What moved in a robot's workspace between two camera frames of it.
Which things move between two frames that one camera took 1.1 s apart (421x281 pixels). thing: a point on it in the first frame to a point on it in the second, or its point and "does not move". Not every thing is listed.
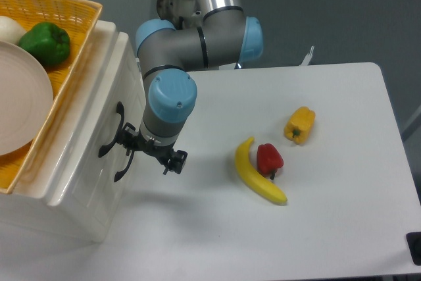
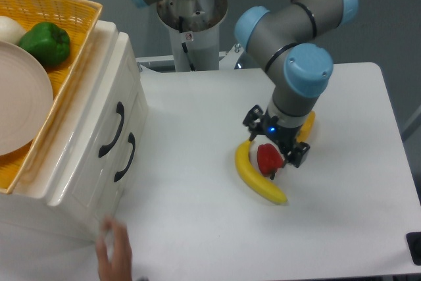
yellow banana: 252,178 does not move
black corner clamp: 414,242 does not move
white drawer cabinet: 66,188 does not move
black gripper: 171,158 to 284,137
